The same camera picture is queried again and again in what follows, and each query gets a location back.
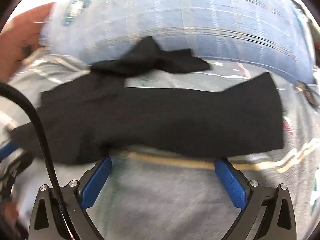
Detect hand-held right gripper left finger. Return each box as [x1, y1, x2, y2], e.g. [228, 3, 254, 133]
[28, 156, 113, 240]

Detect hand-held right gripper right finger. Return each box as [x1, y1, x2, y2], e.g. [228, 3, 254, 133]
[214, 157, 298, 240]

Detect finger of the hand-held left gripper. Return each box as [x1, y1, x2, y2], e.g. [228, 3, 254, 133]
[0, 140, 20, 161]

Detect black pants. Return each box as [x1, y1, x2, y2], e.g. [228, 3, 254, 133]
[11, 36, 284, 165]

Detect grey printed bedsheet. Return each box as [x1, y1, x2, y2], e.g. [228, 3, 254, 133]
[0, 55, 320, 240]

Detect wooden headboard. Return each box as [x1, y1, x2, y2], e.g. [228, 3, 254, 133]
[0, 2, 57, 80]

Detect small dark object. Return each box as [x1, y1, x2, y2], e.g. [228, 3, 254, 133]
[296, 81, 318, 105]

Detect blue plaid pillow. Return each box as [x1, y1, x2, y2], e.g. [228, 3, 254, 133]
[39, 0, 315, 85]

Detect black cable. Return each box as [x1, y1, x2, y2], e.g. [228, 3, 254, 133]
[0, 82, 75, 240]

